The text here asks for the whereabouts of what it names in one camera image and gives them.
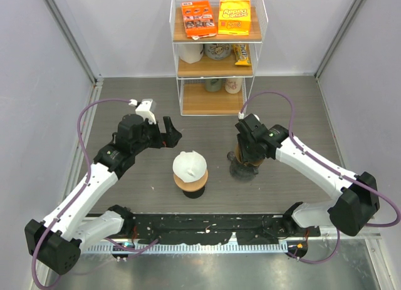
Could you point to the smoky grey plastic dripper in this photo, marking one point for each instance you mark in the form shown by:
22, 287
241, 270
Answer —
239, 169

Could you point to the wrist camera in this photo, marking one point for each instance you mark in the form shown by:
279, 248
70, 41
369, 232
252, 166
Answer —
251, 116
144, 109

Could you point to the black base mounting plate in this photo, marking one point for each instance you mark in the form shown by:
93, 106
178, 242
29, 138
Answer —
212, 229

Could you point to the orange snack box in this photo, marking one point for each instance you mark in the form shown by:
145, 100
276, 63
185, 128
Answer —
198, 19

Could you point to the white wire shelf rack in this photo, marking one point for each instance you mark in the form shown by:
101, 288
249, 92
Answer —
215, 75

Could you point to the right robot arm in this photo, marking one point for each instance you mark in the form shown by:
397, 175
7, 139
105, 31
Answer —
353, 200

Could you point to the white slotted cable duct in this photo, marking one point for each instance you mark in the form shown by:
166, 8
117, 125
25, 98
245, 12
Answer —
231, 247

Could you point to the brown paper coffee filter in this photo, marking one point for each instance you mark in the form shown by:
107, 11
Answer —
239, 158

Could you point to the yellow snack bag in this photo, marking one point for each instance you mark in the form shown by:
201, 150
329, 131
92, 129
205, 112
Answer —
234, 17

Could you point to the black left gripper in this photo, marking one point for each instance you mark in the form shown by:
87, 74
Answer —
172, 134

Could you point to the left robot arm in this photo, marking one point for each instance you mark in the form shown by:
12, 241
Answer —
59, 239

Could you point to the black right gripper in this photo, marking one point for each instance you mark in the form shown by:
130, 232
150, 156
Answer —
246, 156

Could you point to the grey printed tin can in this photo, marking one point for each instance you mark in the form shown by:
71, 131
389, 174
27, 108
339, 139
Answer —
217, 51

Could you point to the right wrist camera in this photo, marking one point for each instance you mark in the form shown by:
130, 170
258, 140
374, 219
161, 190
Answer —
251, 116

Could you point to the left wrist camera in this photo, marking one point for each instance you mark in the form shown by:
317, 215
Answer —
144, 109

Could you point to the white paper roll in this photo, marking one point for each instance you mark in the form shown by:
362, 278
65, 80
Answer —
190, 53

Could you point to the yellow candy bag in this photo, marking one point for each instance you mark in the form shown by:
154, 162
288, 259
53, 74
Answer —
242, 54

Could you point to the smoky glass coffee server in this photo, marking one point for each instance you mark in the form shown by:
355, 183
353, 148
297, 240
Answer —
241, 178

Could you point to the white paper coffee filter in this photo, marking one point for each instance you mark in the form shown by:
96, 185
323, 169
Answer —
189, 166

